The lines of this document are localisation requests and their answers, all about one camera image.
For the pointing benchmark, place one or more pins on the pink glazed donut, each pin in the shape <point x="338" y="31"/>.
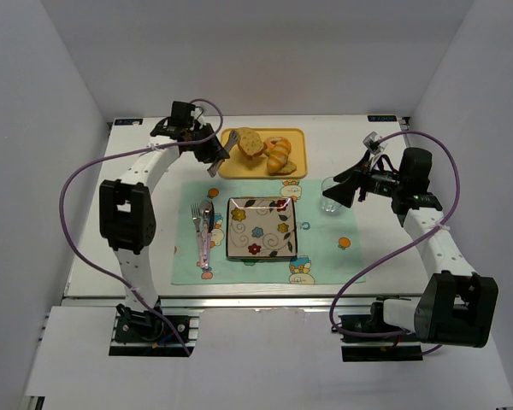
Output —
<point x="269" y="144"/>

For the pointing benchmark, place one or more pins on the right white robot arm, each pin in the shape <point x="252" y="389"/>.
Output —
<point x="458" y="304"/>

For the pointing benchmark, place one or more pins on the small seeded bread slice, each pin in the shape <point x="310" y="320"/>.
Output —
<point x="289" y="168"/>

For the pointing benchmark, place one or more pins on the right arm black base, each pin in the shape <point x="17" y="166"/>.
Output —
<point x="366" y="337"/>

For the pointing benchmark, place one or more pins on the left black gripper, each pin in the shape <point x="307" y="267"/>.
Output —
<point x="211" y="150"/>

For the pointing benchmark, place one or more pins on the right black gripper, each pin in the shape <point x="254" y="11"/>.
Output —
<point x="358" y="184"/>

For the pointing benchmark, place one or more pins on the orange striped bread roll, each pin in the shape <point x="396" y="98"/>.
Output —
<point x="278" y="155"/>

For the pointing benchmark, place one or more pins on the pink handled fork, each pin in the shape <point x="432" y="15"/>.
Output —
<point x="197" y="222"/>

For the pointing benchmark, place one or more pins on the green cartoon placemat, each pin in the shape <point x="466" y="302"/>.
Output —
<point x="329" y="249"/>

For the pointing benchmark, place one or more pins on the large seeded bread slice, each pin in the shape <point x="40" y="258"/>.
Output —
<point x="250" y="143"/>

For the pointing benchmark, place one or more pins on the pink handled spoon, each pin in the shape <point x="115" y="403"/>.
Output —
<point x="203" y="233"/>

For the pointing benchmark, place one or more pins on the clear drinking glass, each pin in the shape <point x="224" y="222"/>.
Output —
<point x="328" y="205"/>

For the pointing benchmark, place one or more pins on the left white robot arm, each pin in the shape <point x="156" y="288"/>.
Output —
<point x="126" y="214"/>

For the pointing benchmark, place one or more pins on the metal serving tongs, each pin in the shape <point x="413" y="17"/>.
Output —
<point x="224" y="153"/>

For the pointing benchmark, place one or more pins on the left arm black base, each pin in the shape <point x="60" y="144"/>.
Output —
<point x="137" y="334"/>

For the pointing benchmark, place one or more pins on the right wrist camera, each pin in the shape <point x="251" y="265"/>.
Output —
<point x="373" y="145"/>

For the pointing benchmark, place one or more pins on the yellow plastic tray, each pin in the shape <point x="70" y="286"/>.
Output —
<point x="239" y="167"/>

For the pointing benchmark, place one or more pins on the aluminium table frame rail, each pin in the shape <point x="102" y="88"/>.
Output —
<point x="170" y="303"/>

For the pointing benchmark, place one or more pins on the square floral ceramic plate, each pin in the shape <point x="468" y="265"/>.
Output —
<point x="261" y="228"/>

